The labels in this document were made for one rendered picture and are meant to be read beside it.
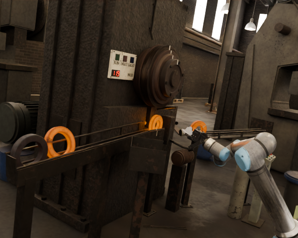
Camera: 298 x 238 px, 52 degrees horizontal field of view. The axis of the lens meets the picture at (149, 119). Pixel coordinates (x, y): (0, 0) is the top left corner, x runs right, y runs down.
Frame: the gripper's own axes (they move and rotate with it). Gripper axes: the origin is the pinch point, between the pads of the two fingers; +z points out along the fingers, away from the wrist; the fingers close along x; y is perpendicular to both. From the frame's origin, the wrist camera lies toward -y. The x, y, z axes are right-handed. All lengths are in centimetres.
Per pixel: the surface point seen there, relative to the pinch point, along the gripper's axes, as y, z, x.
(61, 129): -7, 27, 90
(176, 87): 25.1, 21.9, -3.0
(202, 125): -1.7, 3.9, -46.4
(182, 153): -23.6, 0.1, -21.4
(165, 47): 48, 37, 8
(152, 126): -8.4, 21.5, 6.5
